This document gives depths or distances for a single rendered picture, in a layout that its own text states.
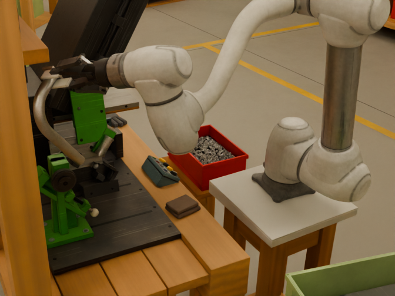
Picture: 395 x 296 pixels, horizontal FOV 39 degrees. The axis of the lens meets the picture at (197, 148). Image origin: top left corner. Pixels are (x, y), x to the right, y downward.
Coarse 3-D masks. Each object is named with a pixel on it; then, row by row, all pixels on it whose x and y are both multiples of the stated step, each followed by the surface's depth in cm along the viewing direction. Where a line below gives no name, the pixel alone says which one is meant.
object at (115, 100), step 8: (104, 96) 223; (112, 96) 223; (120, 96) 223; (128, 96) 223; (104, 104) 216; (112, 104) 216; (120, 104) 217; (128, 104) 217; (136, 104) 219; (56, 112) 209; (64, 112) 209; (112, 112) 216; (56, 120) 206; (64, 120) 208
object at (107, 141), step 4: (108, 136) 200; (104, 140) 200; (108, 140) 200; (112, 140) 201; (100, 144) 201; (104, 144) 200; (108, 144) 200; (100, 148) 200; (104, 148) 200; (96, 152) 200; (100, 152) 199; (104, 152) 200; (104, 156) 201
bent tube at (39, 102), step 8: (48, 80) 153; (40, 88) 151; (48, 88) 152; (40, 96) 150; (40, 104) 150; (40, 112) 150; (40, 120) 150; (40, 128) 151; (48, 128) 152; (48, 136) 153; (56, 136) 155; (56, 144) 156; (64, 144) 157; (64, 152) 159; (72, 152) 160; (72, 160) 163; (80, 160) 163
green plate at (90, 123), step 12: (72, 96) 195; (84, 96) 197; (96, 96) 199; (72, 108) 196; (84, 108) 198; (96, 108) 200; (72, 120) 204; (84, 120) 198; (96, 120) 200; (84, 132) 199; (96, 132) 201
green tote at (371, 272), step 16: (384, 256) 167; (304, 272) 160; (320, 272) 161; (336, 272) 163; (352, 272) 166; (368, 272) 168; (384, 272) 170; (288, 288) 159; (304, 288) 162; (320, 288) 165; (336, 288) 167; (352, 288) 169; (368, 288) 171
